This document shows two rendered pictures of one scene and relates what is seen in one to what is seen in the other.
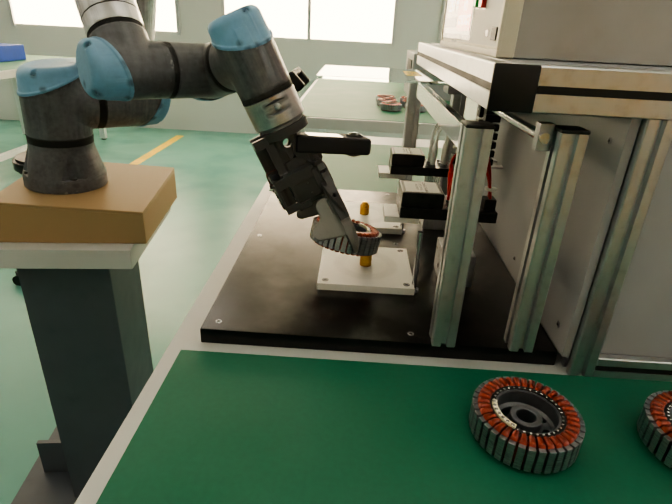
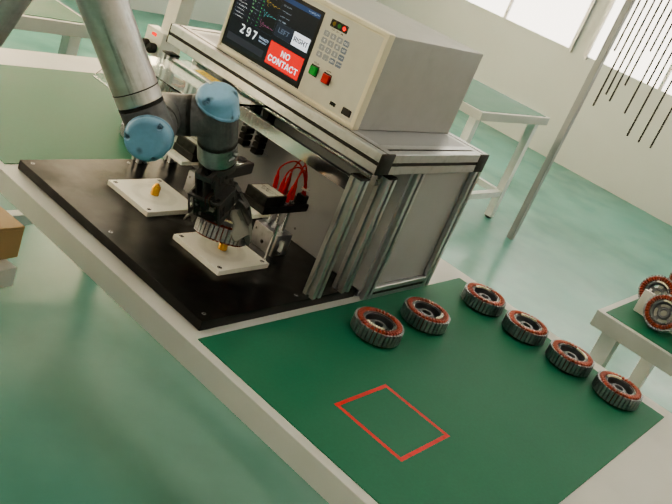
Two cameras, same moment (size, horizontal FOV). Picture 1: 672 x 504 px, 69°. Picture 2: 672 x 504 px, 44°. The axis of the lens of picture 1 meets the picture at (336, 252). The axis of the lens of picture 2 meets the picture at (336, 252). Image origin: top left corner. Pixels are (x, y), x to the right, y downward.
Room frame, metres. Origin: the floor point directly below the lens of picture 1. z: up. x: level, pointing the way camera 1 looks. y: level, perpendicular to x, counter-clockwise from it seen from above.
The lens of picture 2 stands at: (-0.28, 1.21, 1.53)
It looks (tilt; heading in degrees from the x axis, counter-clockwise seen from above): 22 degrees down; 301
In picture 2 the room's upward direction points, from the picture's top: 23 degrees clockwise
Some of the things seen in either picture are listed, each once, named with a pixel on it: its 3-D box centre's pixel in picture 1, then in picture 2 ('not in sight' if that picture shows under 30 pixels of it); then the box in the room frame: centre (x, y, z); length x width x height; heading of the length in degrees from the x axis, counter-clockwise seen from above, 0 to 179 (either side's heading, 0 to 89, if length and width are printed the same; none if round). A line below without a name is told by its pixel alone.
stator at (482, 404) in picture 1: (524, 420); (377, 326); (0.40, -0.21, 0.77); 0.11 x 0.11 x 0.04
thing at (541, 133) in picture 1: (482, 99); (279, 116); (0.85, -0.23, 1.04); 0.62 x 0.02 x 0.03; 179
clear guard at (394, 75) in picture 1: (377, 89); (190, 92); (0.97, -0.06, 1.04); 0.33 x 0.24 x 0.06; 89
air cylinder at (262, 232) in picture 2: (453, 261); (270, 237); (0.73, -0.19, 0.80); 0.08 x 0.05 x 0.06; 179
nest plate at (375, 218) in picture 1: (363, 216); (153, 196); (0.97, -0.06, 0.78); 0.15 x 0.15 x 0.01; 89
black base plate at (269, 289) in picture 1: (371, 247); (189, 229); (0.85, -0.07, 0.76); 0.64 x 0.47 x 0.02; 179
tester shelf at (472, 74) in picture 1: (576, 70); (327, 98); (0.85, -0.37, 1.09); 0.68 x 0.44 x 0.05; 179
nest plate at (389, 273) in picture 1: (365, 267); (221, 251); (0.73, -0.05, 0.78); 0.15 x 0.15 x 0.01; 89
